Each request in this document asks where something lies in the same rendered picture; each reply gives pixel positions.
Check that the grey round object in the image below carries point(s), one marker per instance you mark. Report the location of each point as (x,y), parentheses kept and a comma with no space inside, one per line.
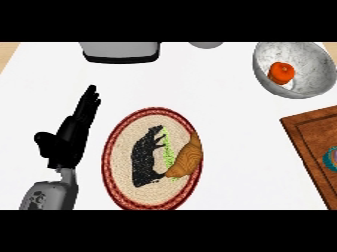
(206,45)

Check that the grey appliance with black base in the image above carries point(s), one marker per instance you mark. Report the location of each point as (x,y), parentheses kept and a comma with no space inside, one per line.
(120,51)

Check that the round woven placemat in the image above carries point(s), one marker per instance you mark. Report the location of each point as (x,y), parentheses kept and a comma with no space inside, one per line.
(127,183)

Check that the orange fruit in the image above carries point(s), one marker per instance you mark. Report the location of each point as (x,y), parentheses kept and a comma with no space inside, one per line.
(281,73)

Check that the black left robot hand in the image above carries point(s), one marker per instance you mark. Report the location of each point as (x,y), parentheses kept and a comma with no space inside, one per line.
(67,138)

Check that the grey marbled bowl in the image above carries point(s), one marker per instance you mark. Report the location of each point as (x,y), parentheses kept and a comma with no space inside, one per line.
(307,70)

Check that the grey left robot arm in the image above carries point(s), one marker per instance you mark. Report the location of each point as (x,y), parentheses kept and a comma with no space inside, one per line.
(50,193)

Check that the brown wooden cutting board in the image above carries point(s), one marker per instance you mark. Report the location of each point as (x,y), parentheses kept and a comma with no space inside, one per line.
(321,147)

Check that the brown croissant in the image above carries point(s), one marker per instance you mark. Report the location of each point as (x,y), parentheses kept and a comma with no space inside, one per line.
(188,157)

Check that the green squash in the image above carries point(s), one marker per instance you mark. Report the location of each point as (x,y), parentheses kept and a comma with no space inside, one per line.
(166,152)

